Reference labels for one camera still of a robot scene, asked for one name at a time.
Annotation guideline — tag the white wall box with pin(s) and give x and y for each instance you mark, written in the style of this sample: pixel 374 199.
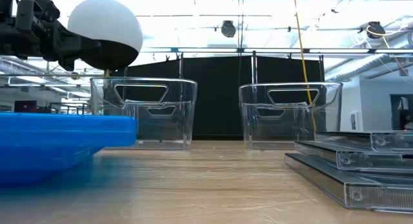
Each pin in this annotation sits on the white wall box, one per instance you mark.
pixel 354 120

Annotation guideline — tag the sphere lamp on grey stand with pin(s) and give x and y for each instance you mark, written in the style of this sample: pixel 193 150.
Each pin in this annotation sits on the sphere lamp on grey stand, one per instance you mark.
pixel 106 24

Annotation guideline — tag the metal rig frame bar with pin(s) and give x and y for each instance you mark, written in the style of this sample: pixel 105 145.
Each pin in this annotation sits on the metal rig frame bar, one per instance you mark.
pixel 290 50

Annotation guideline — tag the clear jewel case black tray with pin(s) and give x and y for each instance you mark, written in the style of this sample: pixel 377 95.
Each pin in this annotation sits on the clear jewel case black tray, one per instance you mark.
pixel 371 161
pixel 377 195
pixel 392 141

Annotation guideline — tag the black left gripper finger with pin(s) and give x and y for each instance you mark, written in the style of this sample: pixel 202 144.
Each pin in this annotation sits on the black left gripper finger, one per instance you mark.
pixel 80 44

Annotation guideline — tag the black backdrop curtain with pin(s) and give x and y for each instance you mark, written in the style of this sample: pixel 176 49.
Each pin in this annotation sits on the black backdrop curtain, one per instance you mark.
pixel 219 98

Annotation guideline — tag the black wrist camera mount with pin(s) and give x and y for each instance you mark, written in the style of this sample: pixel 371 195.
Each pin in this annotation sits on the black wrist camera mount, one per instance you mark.
pixel 45 6

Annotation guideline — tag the clear plastic bin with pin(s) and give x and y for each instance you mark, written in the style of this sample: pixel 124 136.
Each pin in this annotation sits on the clear plastic bin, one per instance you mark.
pixel 251 120
pixel 188 114

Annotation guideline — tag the black ceiling device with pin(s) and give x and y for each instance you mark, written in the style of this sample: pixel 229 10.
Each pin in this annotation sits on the black ceiling device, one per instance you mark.
pixel 228 28
pixel 376 29

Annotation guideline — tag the person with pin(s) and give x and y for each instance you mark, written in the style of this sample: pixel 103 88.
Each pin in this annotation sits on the person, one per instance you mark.
pixel 408 122

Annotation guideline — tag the blue transparent disc case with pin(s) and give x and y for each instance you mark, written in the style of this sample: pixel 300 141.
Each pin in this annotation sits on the blue transparent disc case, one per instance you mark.
pixel 64 130

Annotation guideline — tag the dark red cabinet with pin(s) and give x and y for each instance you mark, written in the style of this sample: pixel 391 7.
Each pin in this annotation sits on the dark red cabinet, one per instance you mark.
pixel 25 106

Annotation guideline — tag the white ventilation duct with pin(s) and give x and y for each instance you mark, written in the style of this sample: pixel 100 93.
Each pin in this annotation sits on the white ventilation duct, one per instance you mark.
pixel 355 67

